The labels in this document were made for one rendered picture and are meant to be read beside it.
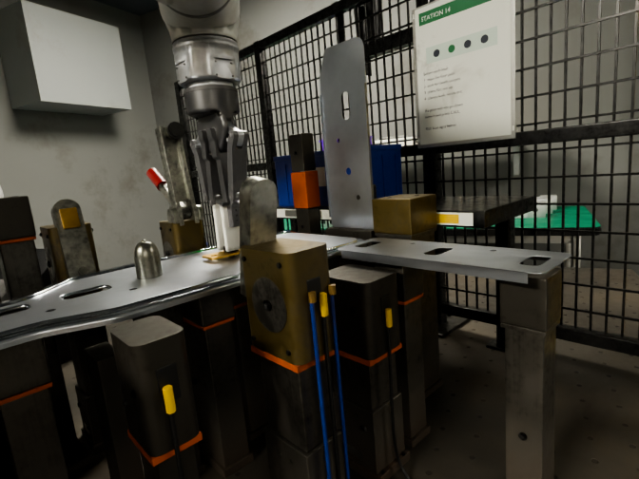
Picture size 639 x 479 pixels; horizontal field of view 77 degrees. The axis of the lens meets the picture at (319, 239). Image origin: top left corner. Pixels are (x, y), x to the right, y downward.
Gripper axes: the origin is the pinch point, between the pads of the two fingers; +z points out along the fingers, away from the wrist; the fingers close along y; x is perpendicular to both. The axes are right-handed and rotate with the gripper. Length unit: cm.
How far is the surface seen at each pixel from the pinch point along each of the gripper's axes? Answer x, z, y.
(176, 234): -2.6, 1.5, -13.2
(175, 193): -1.6, -5.4, -13.5
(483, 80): 54, -22, 15
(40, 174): 35, -21, -351
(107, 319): -21.4, 5.3, 11.7
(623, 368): 56, 34, 40
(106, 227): 82, 32, -367
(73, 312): -23.5, 4.6, 7.9
